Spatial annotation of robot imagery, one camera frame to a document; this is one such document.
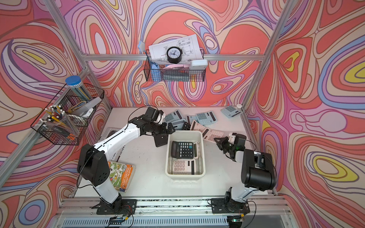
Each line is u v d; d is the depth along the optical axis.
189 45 0.82
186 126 0.99
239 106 1.23
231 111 1.15
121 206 0.71
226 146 0.84
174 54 0.78
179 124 1.04
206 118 1.11
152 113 0.68
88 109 0.72
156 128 0.73
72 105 0.79
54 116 0.58
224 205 0.73
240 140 0.75
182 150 0.91
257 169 0.46
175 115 1.11
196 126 1.02
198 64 0.72
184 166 0.86
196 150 0.91
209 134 0.99
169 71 0.78
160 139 0.99
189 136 0.91
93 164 0.45
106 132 1.01
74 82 0.69
